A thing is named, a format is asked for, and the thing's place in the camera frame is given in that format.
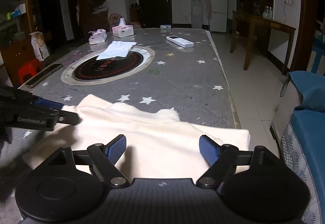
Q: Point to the printed white paper bag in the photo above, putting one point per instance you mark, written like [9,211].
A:
[40,46]

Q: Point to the white folded cloth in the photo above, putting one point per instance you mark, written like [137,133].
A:
[116,50]

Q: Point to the red plastic stool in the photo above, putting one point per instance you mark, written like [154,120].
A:
[30,69]

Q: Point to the pink white tissue box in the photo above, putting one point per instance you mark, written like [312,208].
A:
[123,30]

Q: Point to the cream sweatshirt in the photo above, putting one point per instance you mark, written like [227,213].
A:
[157,132]

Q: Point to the white plastic bag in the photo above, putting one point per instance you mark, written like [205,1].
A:
[100,8]

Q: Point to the blue sofa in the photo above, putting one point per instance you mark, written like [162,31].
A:
[309,117]

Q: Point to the white refrigerator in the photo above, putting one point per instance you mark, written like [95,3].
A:
[218,8]

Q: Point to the small blue white packet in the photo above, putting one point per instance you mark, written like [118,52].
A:
[165,26]

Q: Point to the round floor fan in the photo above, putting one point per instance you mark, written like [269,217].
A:
[117,19]

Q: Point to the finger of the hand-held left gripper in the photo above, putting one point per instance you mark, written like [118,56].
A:
[49,105]
[67,118]

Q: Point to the white remote control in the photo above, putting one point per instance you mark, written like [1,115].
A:
[180,41]

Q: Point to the pink hanging cloth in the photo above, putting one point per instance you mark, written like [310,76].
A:
[208,7]

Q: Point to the brown wooden desk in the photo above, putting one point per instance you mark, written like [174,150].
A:
[264,25]

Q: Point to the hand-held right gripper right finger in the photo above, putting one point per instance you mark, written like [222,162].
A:
[208,150]

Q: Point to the round built-in induction cooktop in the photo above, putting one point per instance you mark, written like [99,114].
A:
[106,69]

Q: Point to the glass shelf cabinet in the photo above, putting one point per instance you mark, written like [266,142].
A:
[15,28]

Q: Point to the wooden door frame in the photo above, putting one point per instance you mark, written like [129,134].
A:
[303,11]

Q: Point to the white water dispenser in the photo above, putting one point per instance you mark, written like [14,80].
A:
[196,14]

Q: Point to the glass jar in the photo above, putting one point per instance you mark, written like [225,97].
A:
[267,13]

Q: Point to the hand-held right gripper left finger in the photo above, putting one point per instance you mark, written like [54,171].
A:
[116,150]

